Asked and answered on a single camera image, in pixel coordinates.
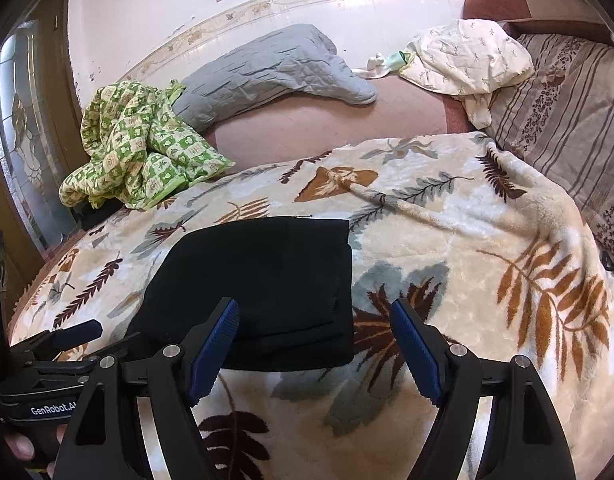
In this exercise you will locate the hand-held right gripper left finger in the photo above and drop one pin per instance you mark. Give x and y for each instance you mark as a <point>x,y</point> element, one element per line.
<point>214,350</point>

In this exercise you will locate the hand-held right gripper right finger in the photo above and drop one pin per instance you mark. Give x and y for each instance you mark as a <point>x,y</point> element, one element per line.
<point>419,355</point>

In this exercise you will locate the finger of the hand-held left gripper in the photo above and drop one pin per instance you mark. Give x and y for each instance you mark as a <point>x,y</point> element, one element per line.
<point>79,332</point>
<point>137,342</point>

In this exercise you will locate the black pants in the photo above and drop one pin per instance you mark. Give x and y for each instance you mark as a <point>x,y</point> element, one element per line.
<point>267,280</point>

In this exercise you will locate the person's left hand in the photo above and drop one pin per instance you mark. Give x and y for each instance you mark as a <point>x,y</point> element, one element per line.
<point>19,447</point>

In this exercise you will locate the dark cloth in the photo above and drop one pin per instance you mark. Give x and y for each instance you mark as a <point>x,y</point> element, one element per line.
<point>94,217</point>

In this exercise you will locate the leaf print fleece blanket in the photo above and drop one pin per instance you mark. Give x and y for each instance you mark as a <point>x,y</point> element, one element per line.
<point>462,240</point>

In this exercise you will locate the green checkered cloth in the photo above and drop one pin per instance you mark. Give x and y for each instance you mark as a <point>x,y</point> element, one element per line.
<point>137,145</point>

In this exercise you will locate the patterned glass door panel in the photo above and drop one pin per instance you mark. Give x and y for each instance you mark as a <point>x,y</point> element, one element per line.
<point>22,135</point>

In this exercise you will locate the pink bed sheet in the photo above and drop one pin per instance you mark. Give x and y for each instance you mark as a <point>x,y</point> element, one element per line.
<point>337,125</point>

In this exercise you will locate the grey quilted blanket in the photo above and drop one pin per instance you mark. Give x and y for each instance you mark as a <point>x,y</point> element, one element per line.
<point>267,75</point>

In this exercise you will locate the striped brown pillow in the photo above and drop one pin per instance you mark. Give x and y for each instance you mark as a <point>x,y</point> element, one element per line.
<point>562,110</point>

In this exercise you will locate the white sock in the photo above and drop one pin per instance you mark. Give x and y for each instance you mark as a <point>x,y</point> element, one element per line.
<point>372,67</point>

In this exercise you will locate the light green small cloth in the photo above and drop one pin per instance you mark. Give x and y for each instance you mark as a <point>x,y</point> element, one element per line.
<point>398,59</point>

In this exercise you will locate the cream printed cloth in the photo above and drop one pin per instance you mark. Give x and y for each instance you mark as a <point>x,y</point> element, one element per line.
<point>467,55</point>

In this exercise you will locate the brown upholstered headboard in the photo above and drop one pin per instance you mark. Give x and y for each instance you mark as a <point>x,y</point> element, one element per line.
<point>492,5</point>

